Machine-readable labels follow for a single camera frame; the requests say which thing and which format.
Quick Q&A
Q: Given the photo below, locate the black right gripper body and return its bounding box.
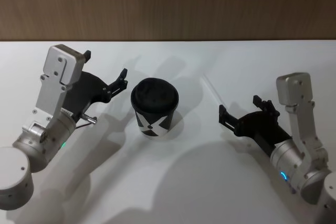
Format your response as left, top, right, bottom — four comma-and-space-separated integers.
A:
234, 111, 293, 154

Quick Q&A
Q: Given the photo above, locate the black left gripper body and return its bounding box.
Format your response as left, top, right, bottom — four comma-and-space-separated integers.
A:
62, 71, 111, 123

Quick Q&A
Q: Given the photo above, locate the black plastic cup lid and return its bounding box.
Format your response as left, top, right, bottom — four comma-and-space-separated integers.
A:
130, 77, 180, 116

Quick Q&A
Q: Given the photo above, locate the black paper cup white pattern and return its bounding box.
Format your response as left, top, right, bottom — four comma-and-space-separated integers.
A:
134, 104, 177, 140

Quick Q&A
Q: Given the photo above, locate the thin dark cable silver plug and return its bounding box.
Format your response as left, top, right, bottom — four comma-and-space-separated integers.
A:
75, 113, 98, 128

